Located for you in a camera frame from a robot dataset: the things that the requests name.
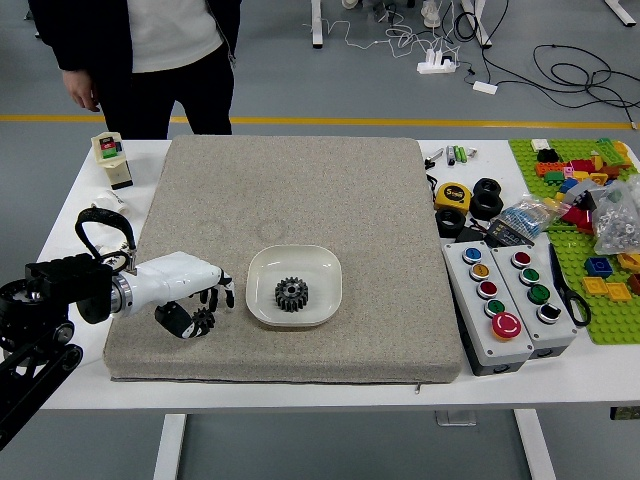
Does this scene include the person's right hand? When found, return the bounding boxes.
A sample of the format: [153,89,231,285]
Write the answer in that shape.
[62,69,101,112]

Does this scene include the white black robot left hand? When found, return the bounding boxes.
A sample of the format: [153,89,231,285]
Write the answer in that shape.
[122,251,236,341]

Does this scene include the small black gear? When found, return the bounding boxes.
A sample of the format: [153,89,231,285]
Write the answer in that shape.
[192,307,217,336]

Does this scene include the big black gear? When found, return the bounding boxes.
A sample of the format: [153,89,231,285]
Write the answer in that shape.
[273,277,312,314]

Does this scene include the grey five-button control box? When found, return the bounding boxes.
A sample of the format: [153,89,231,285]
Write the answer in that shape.
[441,240,535,377]

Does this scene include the grey four-button control box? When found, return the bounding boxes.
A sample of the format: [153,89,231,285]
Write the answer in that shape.
[489,243,579,360]

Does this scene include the white pipe fitting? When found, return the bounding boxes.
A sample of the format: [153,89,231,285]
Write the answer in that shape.
[94,191,129,214]

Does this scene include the person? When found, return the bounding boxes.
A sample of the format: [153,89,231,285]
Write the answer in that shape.
[27,0,244,141]

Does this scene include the white square bowl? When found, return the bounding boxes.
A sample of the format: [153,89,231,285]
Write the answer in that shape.
[244,243,344,329]

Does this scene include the grey-brown cushion mat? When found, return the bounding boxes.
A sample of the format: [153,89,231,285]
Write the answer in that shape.
[102,133,464,385]

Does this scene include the white background table leg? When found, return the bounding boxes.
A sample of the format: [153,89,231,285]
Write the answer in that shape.
[604,0,639,27]
[459,0,494,50]
[310,0,324,50]

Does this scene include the yellow tape measure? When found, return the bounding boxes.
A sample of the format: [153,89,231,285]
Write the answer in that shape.
[433,181,473,213]

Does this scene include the black flat pouch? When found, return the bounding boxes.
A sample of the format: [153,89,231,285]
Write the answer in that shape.
[457,225,494,246]

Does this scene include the white power strip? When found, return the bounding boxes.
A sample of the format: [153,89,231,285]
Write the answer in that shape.
[417,49,459,75]

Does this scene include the black display module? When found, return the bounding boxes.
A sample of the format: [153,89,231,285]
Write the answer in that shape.
[487,219,535,249]

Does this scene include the plastic bag of blue parts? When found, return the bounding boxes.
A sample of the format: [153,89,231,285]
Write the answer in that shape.
[487,195,566,241]

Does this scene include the black scissors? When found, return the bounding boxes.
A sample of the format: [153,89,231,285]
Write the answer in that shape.
[548,243,592,329]

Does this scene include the green brick baseplate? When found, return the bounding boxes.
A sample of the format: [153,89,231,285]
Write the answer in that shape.
[508,137,640,346]

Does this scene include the red brick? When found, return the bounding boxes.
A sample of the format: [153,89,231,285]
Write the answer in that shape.
[562,204,594,231]

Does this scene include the blue square brick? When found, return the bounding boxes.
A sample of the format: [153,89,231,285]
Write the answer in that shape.
[584,256,615,278]

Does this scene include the plastic bag of metal screws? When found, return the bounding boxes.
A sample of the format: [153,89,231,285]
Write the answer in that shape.
[587,174,640,256]

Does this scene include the long green brick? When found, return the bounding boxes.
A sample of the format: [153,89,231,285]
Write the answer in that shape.
[594,138,631,166]

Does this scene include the beige switch box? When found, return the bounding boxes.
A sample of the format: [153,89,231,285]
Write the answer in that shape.
[91,131,134,191]

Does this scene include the grey under-table bracket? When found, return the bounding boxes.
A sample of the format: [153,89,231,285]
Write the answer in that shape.
[433,409,477,427]

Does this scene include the white floor cable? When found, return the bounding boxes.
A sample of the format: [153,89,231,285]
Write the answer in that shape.
[302,9,461,61]

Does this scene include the black floor cable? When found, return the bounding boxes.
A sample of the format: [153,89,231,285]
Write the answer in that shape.
[532,43,640,126]

